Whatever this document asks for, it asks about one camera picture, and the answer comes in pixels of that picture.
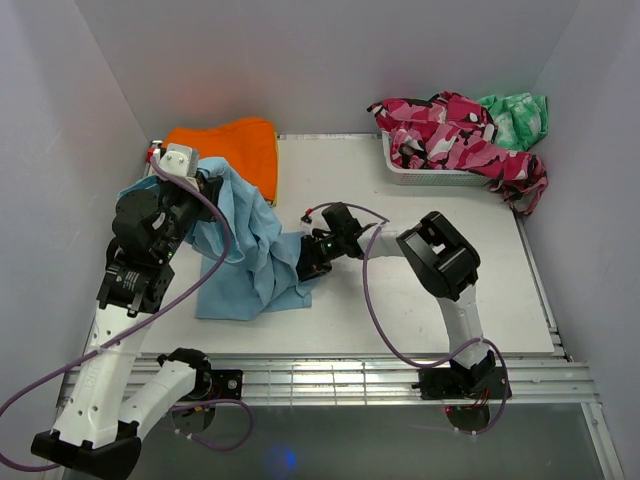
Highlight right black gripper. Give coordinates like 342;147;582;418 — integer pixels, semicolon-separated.
292;233;345;284

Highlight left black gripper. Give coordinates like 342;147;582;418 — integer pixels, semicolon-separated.
155;170;222;262

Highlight light blue trousers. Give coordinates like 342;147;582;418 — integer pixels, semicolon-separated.
117;156;314;322

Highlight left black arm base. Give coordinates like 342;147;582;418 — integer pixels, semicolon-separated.
180;369;244;402

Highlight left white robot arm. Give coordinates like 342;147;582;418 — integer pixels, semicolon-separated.
31;174;223;479

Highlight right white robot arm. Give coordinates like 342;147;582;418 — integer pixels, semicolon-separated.
296;202;500;397

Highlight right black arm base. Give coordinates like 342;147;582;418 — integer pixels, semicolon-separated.
412;368;512;400

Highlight folded orange trousers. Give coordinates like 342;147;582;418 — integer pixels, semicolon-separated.
165;117;277;204

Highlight folded yellow patterned trousers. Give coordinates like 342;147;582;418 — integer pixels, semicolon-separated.
269;136;279;207

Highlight pink camouflage trousers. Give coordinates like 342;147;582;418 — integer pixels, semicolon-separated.
367;91;548;216

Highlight green tie-dye trousers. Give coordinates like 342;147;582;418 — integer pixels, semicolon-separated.
477;93;549;151

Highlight white plastic basket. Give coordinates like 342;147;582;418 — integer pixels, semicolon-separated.
381;133;490;187

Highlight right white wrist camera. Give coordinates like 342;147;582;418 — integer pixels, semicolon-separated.
300;209;313;226

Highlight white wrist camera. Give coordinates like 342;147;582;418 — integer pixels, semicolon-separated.
300;209;313;226
147;142;200;178

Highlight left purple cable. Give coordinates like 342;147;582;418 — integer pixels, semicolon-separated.
0;152;254;472

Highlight purple cable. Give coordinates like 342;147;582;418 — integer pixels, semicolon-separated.
304;200;514;437
0;152;254;472

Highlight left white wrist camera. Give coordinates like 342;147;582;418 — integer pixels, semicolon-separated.
147;142;200;178

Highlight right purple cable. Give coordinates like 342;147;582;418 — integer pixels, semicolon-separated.
304;200;514;437

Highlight aluminium mounting rail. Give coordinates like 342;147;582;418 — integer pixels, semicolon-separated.
55;352;600;407

